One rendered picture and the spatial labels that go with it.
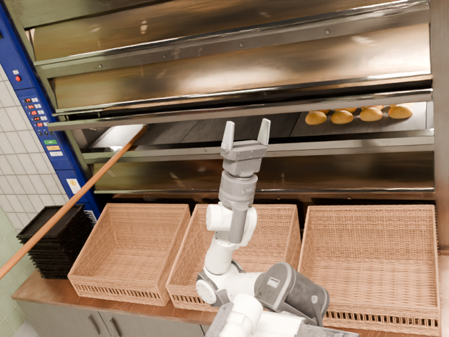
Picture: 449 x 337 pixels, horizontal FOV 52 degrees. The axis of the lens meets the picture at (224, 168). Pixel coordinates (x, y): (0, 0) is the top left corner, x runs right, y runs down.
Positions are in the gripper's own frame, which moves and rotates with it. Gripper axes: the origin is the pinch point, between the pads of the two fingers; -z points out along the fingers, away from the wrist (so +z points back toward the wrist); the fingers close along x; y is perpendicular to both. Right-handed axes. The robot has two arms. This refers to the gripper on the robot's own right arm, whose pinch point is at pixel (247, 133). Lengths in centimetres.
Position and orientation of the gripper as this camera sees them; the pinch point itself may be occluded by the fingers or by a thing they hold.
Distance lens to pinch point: 109.1
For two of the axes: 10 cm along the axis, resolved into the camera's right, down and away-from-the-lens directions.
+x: -8.1, 1.2, -5.8
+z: -1.4, 9.1, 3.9
